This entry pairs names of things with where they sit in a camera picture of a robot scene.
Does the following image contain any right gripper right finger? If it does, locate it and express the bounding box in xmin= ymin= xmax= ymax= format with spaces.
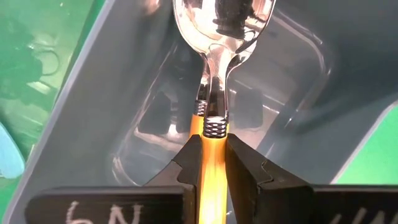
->
xmin=225 ymin=133 xmax=398 ymax=224

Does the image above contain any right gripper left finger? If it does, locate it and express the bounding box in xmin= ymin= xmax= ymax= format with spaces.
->
xmin=26 ymin=134 xmax=203 ymax=224

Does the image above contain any orange handled spoon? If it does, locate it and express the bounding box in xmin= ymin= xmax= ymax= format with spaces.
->
xmin=172 ymin=0 xmax=277 ymax=224

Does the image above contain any green table mat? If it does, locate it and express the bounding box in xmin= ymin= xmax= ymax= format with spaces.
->
xmin=0 ymin=0 xmax=398 ymax=224

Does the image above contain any blue-grey plastic bin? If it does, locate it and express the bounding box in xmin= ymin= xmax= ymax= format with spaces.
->
xmin=2 ymin=0 xmax=398 ymax=224

